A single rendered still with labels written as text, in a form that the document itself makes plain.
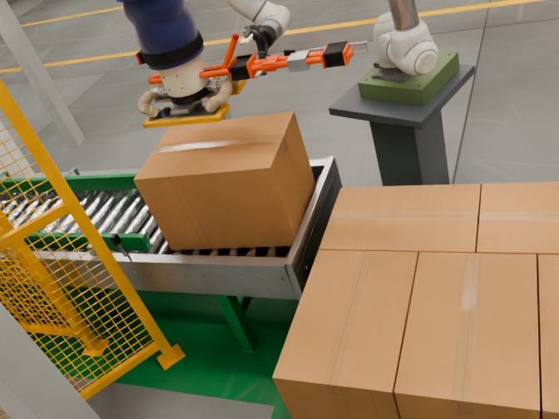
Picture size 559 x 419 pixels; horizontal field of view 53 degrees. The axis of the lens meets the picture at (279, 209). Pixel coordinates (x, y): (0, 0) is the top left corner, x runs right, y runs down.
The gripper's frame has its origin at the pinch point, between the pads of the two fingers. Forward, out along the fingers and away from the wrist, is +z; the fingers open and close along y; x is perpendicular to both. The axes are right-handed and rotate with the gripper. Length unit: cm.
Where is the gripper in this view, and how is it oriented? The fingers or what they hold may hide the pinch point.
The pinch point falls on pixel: (249, 59)
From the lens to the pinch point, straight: 212.9
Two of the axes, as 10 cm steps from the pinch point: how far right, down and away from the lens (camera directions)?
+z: -2.9, 6.5, -7.0
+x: -9.2, 0.2, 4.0
